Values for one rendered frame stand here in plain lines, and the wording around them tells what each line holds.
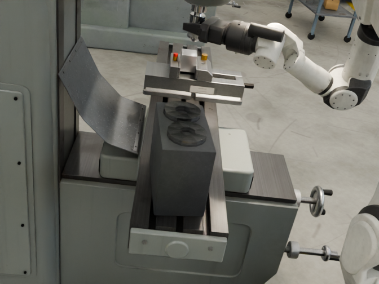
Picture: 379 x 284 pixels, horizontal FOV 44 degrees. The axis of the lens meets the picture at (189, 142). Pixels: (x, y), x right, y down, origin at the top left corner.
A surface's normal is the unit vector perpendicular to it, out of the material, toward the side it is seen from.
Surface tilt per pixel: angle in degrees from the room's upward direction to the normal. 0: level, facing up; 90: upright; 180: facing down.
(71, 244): 90
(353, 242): 90
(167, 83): 90
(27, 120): 89
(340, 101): 106
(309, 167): 0
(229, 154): 0
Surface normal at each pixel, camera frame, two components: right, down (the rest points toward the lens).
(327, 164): 0.14, -0.84
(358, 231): -0.94, 0.05
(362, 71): -0.15, 0.73
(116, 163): 0.00, 0.53
